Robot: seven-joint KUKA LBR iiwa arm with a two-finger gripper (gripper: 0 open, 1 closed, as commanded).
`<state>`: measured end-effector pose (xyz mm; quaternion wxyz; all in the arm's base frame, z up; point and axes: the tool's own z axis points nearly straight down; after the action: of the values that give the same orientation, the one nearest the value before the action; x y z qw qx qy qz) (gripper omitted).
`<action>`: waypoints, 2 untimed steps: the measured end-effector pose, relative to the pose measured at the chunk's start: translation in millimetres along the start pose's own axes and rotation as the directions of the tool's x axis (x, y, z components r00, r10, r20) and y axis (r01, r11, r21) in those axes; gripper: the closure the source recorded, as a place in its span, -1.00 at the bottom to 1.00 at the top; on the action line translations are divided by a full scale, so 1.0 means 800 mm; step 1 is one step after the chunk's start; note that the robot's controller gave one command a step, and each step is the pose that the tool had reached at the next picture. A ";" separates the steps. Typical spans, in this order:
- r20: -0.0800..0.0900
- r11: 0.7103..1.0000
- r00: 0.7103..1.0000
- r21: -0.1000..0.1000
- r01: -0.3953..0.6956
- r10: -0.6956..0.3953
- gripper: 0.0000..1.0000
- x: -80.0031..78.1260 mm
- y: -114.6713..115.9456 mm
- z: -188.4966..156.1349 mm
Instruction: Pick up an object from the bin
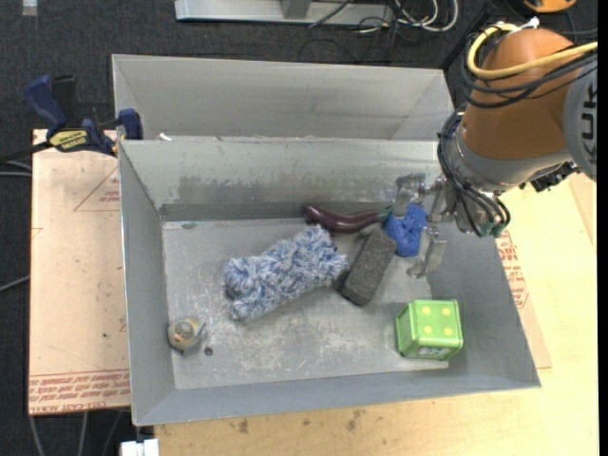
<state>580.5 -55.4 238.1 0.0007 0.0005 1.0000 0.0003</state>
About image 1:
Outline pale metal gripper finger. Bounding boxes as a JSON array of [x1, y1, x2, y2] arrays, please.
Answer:
[[407, 225, 448, 280], [392, 172, 428, 219]]

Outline blue crumpled lump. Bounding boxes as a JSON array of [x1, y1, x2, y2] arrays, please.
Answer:
[[384, 203, 429, 258]]

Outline dark grey flat block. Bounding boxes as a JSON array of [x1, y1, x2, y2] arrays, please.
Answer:
[[338, 228, 398, 308]]

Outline purple toy eggplant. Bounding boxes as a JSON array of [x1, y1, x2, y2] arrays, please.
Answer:
[[303, 204, 395, 236]]

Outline green dice box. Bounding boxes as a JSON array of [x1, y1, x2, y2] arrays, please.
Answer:
[[394, 298, 465, 361]]

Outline blue and white knitted cloth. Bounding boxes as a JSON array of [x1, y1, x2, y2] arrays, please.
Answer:
[[222, 223, 352, 323]]

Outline grey metal bin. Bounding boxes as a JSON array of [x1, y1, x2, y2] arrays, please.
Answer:
[[111, 53, 542, 428]]

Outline small grey round toy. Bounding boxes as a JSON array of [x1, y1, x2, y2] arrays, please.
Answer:
[[166, 316, 208, 356]]

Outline brown cardboard board, red print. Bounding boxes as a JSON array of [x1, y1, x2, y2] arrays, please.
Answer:
[[27, 128, 554, 417]]

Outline black cylinder on white bracket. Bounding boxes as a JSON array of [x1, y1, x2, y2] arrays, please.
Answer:
[[529, 161, 583, 194]]

